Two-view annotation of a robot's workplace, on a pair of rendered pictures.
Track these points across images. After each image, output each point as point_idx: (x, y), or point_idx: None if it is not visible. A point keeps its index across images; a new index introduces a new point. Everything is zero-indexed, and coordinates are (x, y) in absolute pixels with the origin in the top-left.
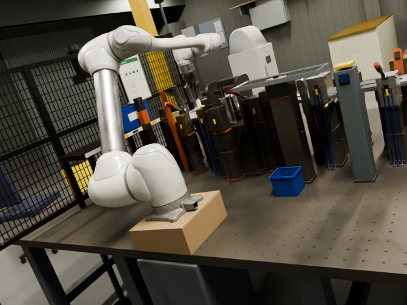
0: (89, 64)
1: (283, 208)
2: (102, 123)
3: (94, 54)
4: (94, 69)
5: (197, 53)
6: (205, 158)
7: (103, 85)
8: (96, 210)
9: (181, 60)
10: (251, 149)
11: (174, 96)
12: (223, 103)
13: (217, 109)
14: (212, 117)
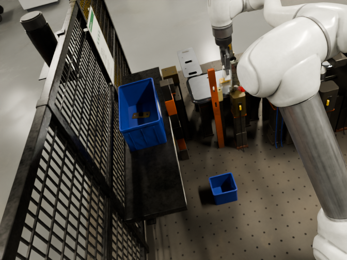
0: (297, 89)
1: None
2: (339, 179)
3: (308, 69)
4: (309, 96)
5: (249, 10)
6: (214, 123)
7: (326, 119)
8: (183, 248)
9: (227, 21)
10: (337, 116)
11: (233, 74)
12: (324, 77)
13: (337, 90)
14: (326, 98)
